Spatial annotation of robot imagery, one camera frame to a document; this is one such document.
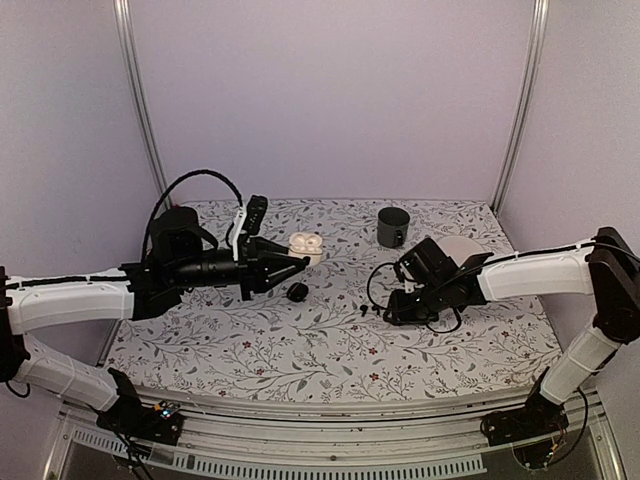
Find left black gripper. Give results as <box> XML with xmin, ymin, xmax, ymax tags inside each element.
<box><xmin>171</xmin><ymin>236</ymin><xmax>306</xmax><ymax>300</ymax></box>

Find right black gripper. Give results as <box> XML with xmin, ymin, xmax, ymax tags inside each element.
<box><xmin>384</xmin><ymin>280</ymin><xmax>448</xmax><ymax>326</ymax></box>

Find cream earbud case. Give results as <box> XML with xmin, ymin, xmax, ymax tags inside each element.
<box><xmin>288</xmin><ymin>232</ymin><xmax>323</xmax><ymax>267</ymax></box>

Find black earbud case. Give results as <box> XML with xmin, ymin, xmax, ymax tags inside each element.
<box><xmin>286</xmin><ymin>282</ymin><xmax>309</xmax><ymax>303</ymax></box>

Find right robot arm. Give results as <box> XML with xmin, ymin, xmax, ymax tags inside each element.
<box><xmin>384</xmin><ymin>227</ymin><xmax>639</xmax><ymax>436</ymax></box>

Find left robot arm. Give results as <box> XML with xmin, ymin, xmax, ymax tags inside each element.
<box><xmin>1</xmin><ymin>207</ymin><xmax>312</xmax><ymax>434</ymax></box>

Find beige plate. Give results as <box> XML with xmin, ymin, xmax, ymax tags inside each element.
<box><xmin>437</xmin><ymin>236</ymin><xmax>486</xmax><ymax>265</ymax></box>

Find dark green mug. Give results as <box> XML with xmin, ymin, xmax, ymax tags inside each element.
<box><xmin>377</xmin><ymin>207</ymin><xmax>410</xmax><ymax>249</ymax></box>

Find floral table cloth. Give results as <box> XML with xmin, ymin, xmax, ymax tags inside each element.
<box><xmin>106</xmin><ymin>199</ymin><xmax>561</xmax><ymax>404</ymax></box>

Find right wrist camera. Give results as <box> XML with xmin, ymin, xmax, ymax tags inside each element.
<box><xmin>394</xmin><ymin>252</ymin><xmax>430</xmax><ymax>294</ymax></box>

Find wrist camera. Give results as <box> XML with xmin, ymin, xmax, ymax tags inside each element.
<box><xmin>394</xmin><ymin>252</ymin><xmax>430</xmax><ymax>294</ymax></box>
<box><xmin>229</xmin><ymin>195</ymin><xmax>268</xmax><ymax>254</ymax></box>

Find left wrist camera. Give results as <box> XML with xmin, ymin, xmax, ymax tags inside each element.
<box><xmin>229</xmin><ymin>195</ymin><xmax>268</xmax><ymax>254</ymax></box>

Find right camera cable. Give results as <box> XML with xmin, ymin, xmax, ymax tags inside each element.
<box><xmin>366</xmin><ymin>238</ymin><xmax>640</xmax><ymax>334</ymax></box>

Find camera cable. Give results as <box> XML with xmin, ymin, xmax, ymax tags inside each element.
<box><xmin>144</xmin><ymin>169</ymin><xmax>246</xmax><ymax>241</ymax></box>
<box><xmin>366</xmin><ymin>238</ymin><xmax>640</xmax><ymax>334</ymax></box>

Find left camera cable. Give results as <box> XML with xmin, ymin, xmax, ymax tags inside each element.
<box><xmin>144</xmin><ymin>169</ymin><xmax>246</xmax><ymax>241</ymax></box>

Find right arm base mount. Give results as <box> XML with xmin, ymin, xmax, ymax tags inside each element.
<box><xmin>480</xmin><ymin>398</ymin><xmax>569</xmax><ymax>446</ymax></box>

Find aluminium front rail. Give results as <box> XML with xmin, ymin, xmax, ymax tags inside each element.
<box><xmin>43</xmin><ymin>387</ymin><xmax>627</xmax><ymax>479</ymax></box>

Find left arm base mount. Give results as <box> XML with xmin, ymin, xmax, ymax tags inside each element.
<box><xmin>96</xmin><ymin>397</ymin><xmax>185</xmax><ymax>446</ymax></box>

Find left aluminium frame post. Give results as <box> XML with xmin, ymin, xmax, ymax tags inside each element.
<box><xmin>113</xmin><ymin>0</ymin><xmax>169</xmax><ymax>196</ymax></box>

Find aluminium frame post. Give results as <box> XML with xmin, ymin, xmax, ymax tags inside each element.
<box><xmin>490</xmin><ymin>0</ymin><xmax>550</xmax><ymax>217</ymax></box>
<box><xmin>113</xmin><ymin>0</ymin><xmax>169</xmax><ymax>196</ymax></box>

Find right aluminium frame post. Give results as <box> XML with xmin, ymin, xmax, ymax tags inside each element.
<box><xmin>490</xmin><ymin>0</ymin><xmax>550</xmax><ymax>217</ymax></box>

